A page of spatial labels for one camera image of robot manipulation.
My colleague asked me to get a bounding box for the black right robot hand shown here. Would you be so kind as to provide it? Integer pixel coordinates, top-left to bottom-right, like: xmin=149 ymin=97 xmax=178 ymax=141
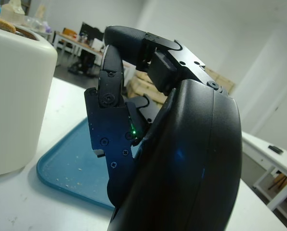
xmin=84 ymin=25 xmax=243 ymax=231

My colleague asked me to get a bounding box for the seeded bread slice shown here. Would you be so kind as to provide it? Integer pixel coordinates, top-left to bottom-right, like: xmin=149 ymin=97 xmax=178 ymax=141
xmin=0 ymin=13 xmax=16 ymax=34

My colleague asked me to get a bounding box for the blue plastic tray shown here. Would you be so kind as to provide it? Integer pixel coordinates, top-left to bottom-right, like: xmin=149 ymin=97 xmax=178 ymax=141
xmin=36 ymin=116 xmax=115 ymax=211

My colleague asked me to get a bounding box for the white two-slot toaster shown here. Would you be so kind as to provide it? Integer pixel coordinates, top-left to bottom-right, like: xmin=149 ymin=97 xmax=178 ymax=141
xmin=0 ymin=24 xmax=58 ymax=178

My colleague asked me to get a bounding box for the white side table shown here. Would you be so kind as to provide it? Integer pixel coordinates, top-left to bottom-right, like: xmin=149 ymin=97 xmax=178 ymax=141
xmin=239 ymin=132 xmax=287 ymax=217

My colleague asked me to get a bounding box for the small black device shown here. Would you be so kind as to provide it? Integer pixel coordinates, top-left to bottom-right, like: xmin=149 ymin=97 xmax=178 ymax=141
xmin=268 ymin=145 xmax=283 ymax=154

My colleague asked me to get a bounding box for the wooden top office desk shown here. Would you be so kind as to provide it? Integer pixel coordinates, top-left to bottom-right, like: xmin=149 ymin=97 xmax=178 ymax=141
xmin=52 ymin=30 xmax=105 ymax=61

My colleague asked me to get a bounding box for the black computer monitor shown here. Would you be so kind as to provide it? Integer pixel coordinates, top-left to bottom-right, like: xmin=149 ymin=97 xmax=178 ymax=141
xmin=80 ymin=22 xmax=105 ymax=42

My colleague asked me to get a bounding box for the white plastic jug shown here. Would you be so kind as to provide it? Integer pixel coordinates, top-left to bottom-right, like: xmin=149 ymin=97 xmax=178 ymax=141
xmin=0 ymin=0 xmax=30 ymax=25

